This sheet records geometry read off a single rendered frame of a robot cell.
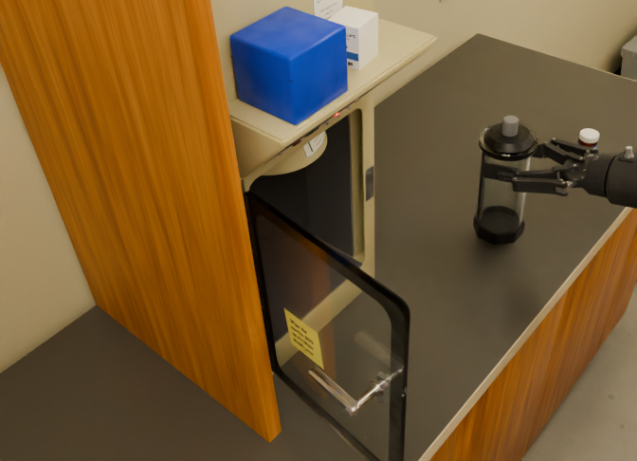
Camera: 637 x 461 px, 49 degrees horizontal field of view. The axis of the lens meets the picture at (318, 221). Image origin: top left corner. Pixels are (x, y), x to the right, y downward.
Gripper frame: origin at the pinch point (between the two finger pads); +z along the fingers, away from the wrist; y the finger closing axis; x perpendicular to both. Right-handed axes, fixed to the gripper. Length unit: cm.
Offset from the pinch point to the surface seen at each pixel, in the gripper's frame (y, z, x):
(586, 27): -178, 66, 46
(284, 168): 43.4, 12.1, -20.5
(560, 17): -149, 63, 30
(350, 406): 65, -14, -2
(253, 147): 57, 0, -33
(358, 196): 25.9, 15.7, -3.8
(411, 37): 27.4, -3.8, -35.7
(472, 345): 27.1, -5.3, 23.3
